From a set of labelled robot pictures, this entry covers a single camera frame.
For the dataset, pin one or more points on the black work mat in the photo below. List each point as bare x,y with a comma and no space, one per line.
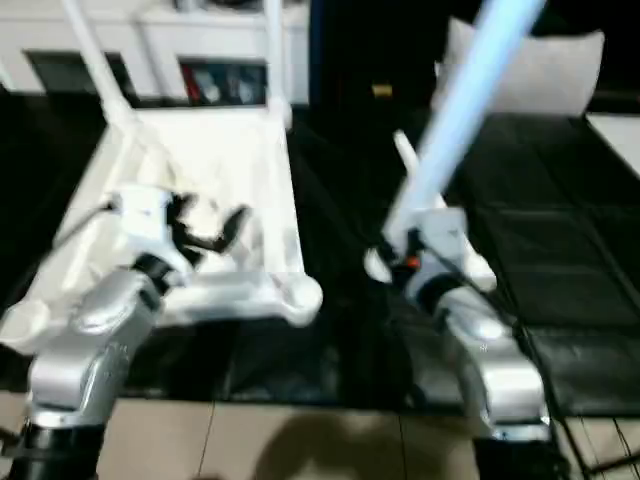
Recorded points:
350,340

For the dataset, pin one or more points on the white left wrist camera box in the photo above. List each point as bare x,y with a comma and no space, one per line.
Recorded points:
145,225

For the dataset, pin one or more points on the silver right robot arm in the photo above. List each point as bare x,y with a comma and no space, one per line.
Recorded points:
490,370

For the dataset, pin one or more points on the small yellow label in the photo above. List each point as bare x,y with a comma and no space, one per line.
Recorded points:
381,91

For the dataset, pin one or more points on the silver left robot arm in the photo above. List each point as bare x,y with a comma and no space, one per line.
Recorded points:
90,350

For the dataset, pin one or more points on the grey cushion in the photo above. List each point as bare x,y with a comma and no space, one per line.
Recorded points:
560,70

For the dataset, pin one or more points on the white sheet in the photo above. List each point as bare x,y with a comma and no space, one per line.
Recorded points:
620,140

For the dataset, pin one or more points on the white plastic table leg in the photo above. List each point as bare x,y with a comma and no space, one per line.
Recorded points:
465,110
403,155
275,60
95,60

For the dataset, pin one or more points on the white plastic table top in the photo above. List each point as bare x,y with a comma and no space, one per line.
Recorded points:
230,170

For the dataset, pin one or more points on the white glass-door sideboard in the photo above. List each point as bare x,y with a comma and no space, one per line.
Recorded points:
150,40

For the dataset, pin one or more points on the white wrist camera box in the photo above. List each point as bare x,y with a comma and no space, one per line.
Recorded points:
455,245
145,225

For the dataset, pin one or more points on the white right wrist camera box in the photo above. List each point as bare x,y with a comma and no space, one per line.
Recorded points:
455,245

